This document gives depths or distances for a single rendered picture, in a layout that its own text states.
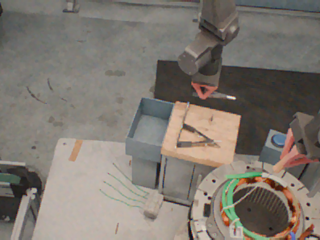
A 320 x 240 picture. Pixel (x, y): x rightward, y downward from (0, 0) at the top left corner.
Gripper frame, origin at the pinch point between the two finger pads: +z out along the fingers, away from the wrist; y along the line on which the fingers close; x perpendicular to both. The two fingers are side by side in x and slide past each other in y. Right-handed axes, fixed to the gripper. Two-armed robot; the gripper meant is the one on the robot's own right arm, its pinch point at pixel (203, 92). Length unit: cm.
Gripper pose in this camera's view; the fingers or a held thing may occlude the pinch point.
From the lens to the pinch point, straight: 119.1
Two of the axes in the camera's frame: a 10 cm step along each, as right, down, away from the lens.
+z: -0.3, 6.3, 7.8
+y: -2.3, 7.5, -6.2
